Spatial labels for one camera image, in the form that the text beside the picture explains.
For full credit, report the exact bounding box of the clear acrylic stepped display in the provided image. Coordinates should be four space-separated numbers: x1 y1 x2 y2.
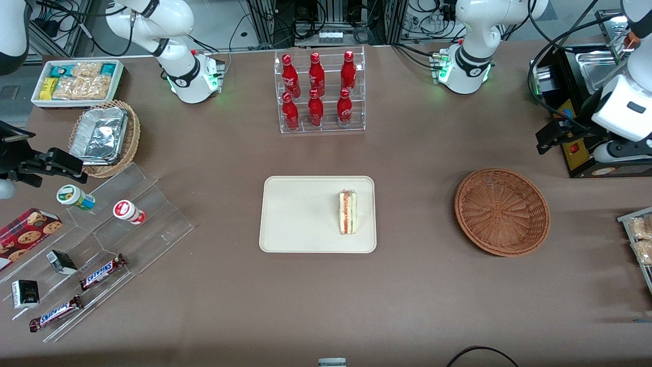
0 162 195 343

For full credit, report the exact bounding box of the beige plastic tray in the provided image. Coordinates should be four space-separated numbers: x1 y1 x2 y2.
259 176 377 254

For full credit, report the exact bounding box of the red cola bottle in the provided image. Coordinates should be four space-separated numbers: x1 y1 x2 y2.
282 92 300 130
308 51 325 97
337 88 353 127
340 50 357 94
308 89 324 128
282 54 301 98

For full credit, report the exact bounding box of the large clear cracker bag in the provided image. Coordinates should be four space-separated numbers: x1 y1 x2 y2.
52 75 113 101

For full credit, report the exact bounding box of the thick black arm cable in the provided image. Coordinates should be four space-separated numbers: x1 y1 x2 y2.
526 10 637 138

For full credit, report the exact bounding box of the small clear cracker bag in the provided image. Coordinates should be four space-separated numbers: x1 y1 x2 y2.
71 62 104 79

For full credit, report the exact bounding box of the grey metal snack tray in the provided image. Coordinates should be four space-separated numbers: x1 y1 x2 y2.
617 206 652 296

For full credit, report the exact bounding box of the black countertop machine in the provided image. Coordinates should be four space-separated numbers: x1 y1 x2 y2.
530 10 652 179

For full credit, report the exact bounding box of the snickers bar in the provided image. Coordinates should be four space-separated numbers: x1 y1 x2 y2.
79 253 127 292
29 295 84 333

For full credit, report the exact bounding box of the red lid yogurt cup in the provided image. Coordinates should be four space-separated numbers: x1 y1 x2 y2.
113 200 147 225

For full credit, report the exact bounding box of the white snack bin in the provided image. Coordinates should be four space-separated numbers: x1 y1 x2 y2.
31 59 125 109

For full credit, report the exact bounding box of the aluminium foil tray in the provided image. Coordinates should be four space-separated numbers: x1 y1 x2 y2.
69 107 129 166

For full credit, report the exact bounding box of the clear acrylic bottle rack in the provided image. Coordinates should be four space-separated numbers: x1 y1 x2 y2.
274 46 366 135

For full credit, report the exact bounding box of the stainless steel pan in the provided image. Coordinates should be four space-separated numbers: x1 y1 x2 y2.
575 48 624 95

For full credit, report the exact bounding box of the round brown wicker basket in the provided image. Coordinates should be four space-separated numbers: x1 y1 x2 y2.
454 168 551 257

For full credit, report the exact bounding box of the light wicker basket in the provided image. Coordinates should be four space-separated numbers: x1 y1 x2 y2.
68 100 141 178

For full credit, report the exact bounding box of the red cookie box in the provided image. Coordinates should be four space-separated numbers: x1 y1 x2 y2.
0 207 63 272

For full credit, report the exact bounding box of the thin black cable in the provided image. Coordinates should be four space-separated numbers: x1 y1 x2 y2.
447 346 520 367

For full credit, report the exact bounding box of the aluminium profile frame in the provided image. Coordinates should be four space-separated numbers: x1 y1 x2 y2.
244 0 408 49

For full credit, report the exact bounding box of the triangular sandwich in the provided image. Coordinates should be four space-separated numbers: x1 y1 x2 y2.
339 190 358 235

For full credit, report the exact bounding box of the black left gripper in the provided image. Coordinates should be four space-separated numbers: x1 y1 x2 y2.
535 89 612 155

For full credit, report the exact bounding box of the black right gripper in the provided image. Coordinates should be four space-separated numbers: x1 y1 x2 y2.
0 120 89 188

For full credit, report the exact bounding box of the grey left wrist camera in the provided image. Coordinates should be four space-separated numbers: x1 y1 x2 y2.
592 140 652 163

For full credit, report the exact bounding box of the small black carton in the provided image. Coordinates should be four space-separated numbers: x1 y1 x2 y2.
46 250 78 276
11 279 40 309

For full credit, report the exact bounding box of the green lid yogurt cup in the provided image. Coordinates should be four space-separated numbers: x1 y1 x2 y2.
56 185 96 212

